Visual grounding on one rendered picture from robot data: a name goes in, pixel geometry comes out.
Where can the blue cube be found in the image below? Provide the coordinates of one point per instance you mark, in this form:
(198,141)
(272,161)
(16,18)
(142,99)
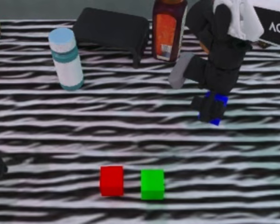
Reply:
(215,121)

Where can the green cube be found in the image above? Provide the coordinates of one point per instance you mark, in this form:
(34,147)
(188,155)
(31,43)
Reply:
(152,184)

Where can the red cube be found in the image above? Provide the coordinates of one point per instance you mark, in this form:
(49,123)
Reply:
(111,179)

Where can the brown bottle with orange label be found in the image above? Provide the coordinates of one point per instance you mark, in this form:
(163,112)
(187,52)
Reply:
(169,32)

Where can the black white zebra tablecloth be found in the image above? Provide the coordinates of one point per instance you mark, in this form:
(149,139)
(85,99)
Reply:
(84,130)

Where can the black stool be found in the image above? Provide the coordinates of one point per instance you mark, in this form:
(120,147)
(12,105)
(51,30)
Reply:
(112,28)

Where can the white bottle with teal bands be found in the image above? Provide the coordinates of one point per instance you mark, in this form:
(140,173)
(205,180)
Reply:
(67,65)

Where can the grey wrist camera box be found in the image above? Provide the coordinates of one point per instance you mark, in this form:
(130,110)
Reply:
(180,71)

